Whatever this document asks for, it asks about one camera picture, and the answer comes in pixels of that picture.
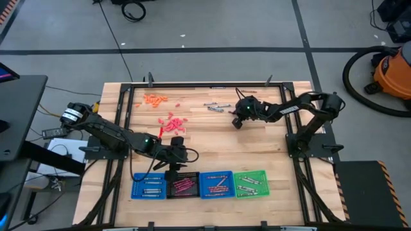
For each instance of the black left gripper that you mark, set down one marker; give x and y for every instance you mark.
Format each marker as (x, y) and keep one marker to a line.
(173, 154)

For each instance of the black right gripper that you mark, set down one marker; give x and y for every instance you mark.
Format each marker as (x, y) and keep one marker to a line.
(250, 112)

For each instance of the thin pink item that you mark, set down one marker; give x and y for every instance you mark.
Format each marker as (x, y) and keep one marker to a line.
(216, 176)

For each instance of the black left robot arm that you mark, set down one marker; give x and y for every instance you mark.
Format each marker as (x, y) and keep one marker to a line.
(102, 131)

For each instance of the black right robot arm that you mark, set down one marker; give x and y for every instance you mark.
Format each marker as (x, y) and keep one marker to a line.
(330, 102)

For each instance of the blue plastic basket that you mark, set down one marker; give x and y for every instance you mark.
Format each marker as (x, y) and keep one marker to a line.
(231, 183)
(136, 186)

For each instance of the black plastic basket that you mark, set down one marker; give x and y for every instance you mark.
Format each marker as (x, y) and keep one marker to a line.
(196, 192)

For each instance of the red tag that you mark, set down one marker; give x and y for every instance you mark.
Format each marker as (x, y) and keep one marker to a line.
(160, 132)

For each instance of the green plastic basket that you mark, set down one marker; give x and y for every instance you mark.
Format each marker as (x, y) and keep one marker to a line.
(265, 189)

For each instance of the orange shop vacuum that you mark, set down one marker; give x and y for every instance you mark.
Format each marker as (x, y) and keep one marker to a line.
(350, 86)
(393, 77)

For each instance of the white paper sheet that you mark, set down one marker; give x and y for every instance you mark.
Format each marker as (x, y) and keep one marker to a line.
(64, 147)

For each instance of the bunch of keys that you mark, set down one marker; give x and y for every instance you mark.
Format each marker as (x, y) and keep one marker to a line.
(56, 184)

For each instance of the black power adapter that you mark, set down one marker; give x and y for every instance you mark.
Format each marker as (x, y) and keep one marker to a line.
(56, 132)

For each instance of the black mat hazard stripe edge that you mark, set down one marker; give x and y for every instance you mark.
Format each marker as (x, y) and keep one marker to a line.
(366, 192)

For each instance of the black desk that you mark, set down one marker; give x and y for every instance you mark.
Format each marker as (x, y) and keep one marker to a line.
(22, 112)

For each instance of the black equipment case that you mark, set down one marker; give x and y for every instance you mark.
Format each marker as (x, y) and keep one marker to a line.
(398, 19)

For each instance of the computer monitor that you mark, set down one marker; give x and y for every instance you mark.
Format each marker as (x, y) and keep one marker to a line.
(6, 73)

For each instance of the hazard striped floor mat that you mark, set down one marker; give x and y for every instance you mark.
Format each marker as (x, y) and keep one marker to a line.
(6, 11)

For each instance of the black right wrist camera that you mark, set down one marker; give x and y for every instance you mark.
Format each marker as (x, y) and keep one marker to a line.
(237, 123)

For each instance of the black frame clamp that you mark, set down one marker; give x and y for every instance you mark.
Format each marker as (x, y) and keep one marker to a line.
(150, 225)
(264, 225)
(268, 80)
(150, 78)

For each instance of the black aluminium table frame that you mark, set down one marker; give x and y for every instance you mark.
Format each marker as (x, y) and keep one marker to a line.
(205, 85)

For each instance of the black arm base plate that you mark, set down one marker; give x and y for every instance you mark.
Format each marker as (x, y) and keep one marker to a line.
(93, 154)
(321, 144)

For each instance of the white bracket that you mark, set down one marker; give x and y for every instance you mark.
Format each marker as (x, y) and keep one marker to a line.
(298, 229)
(120, 229)

